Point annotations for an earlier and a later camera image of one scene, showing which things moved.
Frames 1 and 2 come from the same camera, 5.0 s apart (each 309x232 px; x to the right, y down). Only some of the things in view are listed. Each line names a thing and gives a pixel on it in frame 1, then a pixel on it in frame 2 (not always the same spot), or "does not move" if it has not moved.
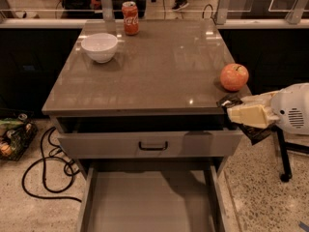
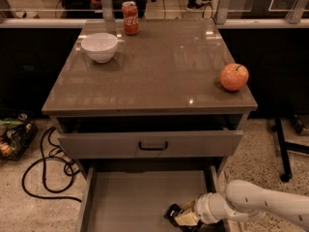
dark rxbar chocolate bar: (254, 133) -> (170, 214)
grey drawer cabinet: (138, 110) does not move
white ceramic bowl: (99, 46) does not move
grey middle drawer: (153, 198) does not move
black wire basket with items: (16, 134) does not move
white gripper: (291, 108) -> (202, 208)
